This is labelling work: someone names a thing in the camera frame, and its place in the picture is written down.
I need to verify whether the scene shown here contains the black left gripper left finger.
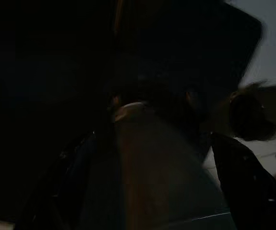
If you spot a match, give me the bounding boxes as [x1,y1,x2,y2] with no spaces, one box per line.
[15,131,98,230]

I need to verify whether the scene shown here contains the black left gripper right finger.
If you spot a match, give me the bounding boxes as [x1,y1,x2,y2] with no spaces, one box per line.
[212,134,276,230]

